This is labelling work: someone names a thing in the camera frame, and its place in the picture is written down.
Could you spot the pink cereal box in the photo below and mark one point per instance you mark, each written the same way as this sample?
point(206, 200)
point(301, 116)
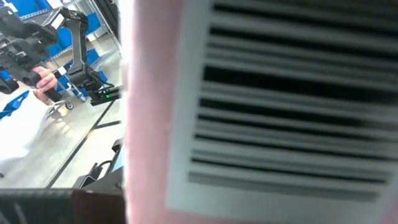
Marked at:
point(149, 124)

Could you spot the person's hand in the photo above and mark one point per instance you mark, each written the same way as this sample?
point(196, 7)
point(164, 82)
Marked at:
point(46, 81)

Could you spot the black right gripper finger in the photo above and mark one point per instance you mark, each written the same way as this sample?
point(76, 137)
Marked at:
point(37, 207)

